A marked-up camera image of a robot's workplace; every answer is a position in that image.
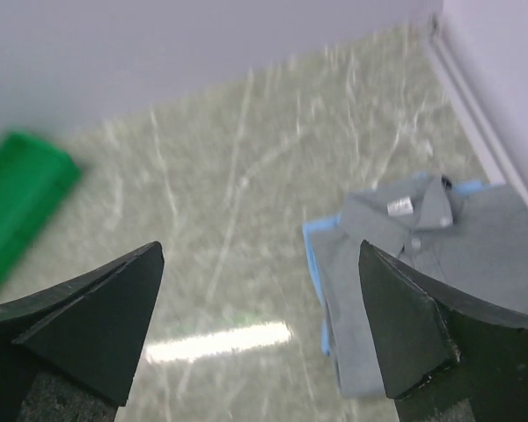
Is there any grey long sleeve shirt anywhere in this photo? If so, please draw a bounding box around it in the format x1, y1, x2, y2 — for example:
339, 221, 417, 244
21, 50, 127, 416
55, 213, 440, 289
319, 175, 528, 398

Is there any aluminium frame rail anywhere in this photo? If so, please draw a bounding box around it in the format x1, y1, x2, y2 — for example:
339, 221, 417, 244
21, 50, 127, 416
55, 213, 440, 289
422, 13, 528, 207

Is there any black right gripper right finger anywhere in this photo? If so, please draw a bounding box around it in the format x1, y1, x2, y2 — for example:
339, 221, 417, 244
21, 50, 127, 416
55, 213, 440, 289
358, 242, 528, 421

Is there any green plastic tray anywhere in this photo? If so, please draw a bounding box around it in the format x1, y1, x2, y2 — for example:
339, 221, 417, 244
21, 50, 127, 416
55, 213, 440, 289
0, 131, 81, 285

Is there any light blue shirt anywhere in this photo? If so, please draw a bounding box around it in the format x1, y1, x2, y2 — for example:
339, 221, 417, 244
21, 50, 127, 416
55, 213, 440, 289
301, 171, 488, 357

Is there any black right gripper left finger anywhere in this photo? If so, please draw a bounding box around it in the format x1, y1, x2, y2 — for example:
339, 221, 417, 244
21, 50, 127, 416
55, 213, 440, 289
0, 241, 165, 421

